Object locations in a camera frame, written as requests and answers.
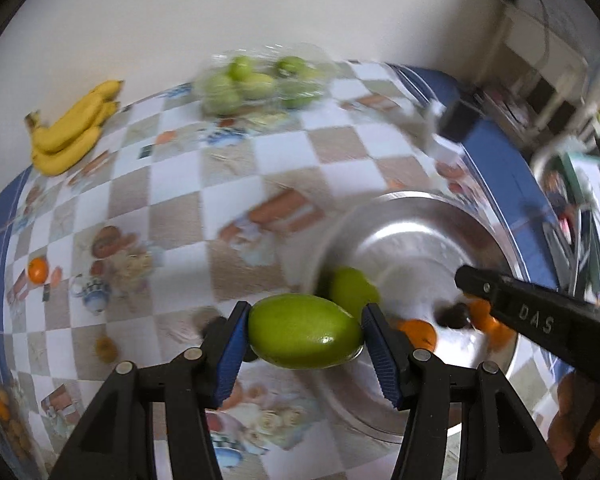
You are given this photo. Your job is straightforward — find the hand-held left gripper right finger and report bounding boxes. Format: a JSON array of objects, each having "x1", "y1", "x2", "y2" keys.
[{"x1": 361, "y1": 303, "x2": 566, "y2": 480}]

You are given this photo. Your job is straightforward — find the white charger stand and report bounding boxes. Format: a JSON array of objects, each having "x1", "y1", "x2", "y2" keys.
[{"x1": 419, "y1": 104, "x2": 463, "y2": 162}]

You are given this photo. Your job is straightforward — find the large green jujube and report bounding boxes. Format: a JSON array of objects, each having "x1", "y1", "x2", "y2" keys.
[
  {"x1": 247, "y1": 294, "x2": 366, "y2": 370},
  {"x1": 329, "y1": 267, "x2": 382, "y2": 319}
]

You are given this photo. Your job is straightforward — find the black charger block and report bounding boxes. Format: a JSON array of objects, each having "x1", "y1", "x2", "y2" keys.
[{"x1": 437, "y1": 100, "x2": 482, "y2": 144}]

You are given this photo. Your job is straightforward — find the pile of boxed longans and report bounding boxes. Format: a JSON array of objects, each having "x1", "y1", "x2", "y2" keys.
[{"x1": 2, "y1": 412, "x2": 33, "y2": 456}]

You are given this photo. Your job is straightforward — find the yellow banana bunch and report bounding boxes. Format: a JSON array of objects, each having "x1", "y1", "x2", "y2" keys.
[{"x1": 24, "y1": 79, "x2": 124, "y2": 177}]

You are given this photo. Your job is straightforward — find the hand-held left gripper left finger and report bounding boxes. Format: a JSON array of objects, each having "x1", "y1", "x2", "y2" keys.
[{"x1": 50, "y1": 301, "x2": 253, "y2": 480}]

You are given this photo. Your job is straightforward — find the pile of small green jujubes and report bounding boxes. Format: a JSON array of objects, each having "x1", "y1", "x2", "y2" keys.
[{"x1": 202, "y1": 55, "x2": 321, "y2": 113}]

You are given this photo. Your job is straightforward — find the round metal basin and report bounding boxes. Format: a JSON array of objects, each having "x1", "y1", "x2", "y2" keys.
[{"x1": 309, "y1": 192, "x2": 522, "y2": 444}]

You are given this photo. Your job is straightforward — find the person's right hand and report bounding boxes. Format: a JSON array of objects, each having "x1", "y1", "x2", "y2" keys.
[{"x1": 550, "y1": 374, "x2": 600, "y2": 472}]

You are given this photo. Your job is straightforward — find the clear plastic longan box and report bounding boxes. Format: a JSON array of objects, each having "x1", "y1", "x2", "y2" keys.
[{"x1": 0, "y1": 379, "x2": 37, "y2": 462}]

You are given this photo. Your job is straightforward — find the clear plastic fruit box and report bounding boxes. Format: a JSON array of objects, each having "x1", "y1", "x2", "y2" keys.
[{"x1": 194, "y1": 42, "x2": 332, "y2": 117}]

